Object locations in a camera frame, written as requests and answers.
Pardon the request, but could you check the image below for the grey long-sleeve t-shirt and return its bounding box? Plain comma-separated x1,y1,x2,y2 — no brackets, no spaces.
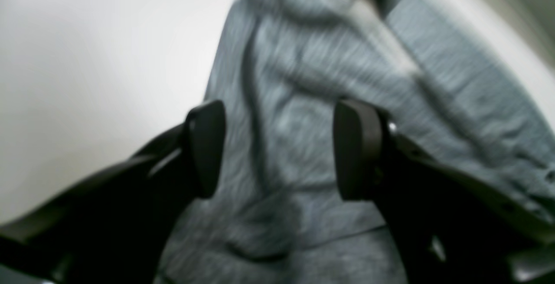
155,0,554,284

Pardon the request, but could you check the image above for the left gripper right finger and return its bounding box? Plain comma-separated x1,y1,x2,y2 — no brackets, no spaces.
333,99,555,284

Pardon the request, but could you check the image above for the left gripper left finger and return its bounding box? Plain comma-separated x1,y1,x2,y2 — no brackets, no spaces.
0,100,226,284

